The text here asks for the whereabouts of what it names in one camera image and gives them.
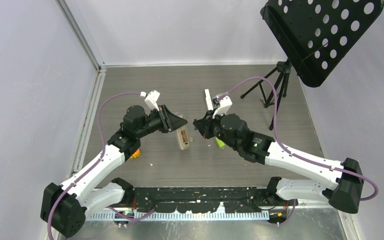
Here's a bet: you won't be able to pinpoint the green rectangular block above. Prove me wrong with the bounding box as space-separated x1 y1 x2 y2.
215 137 226 149

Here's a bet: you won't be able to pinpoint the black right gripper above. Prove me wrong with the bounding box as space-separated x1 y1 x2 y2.
194 107 240 151

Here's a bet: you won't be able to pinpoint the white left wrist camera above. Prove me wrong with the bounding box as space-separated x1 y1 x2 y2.
140 90 160 111

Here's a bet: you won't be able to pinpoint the slim white remote control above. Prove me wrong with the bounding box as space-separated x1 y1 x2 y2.
204 88 214 111

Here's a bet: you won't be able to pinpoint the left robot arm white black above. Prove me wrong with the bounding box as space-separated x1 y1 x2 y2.
40 105 188 239

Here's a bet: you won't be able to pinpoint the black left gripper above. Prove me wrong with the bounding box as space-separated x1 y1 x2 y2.
136 104 187 139

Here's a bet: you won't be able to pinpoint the black tripod stand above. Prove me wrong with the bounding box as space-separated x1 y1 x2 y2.
240 60 293 131

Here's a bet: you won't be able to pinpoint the orange yellow round toy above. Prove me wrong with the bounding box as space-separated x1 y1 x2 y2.
130 149 141 159

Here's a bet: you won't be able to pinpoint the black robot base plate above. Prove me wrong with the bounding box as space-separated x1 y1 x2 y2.
101 186 299 215

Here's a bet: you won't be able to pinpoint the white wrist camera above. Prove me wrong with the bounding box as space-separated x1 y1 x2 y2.
212 94 233 119
140 90 160 111

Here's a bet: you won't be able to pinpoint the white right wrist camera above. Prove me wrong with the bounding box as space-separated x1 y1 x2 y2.
212 94 233 119

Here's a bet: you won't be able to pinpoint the black perforated music stand tray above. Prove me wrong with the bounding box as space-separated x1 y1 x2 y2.
260 0 384 88

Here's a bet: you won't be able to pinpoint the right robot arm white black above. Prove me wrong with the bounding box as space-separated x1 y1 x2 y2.
193 111 364 214

